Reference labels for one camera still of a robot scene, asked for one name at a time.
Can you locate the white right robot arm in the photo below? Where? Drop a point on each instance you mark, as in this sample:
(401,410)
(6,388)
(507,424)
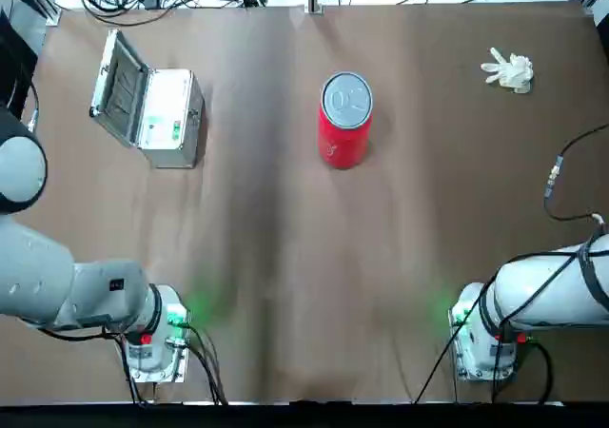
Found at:
(537,285)

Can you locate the green packet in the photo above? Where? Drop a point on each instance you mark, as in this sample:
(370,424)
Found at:
(176,130)

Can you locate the silver aluminium case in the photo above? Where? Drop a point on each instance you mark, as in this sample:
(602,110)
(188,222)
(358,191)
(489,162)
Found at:
(166,114)

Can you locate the white disposable gloves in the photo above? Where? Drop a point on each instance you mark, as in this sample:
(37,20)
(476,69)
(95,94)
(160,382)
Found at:
(511,73)

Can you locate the red trash can silver lid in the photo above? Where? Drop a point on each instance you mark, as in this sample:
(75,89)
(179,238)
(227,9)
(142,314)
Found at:
(345,133)

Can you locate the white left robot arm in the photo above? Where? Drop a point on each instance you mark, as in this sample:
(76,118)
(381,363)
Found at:
(38,276)

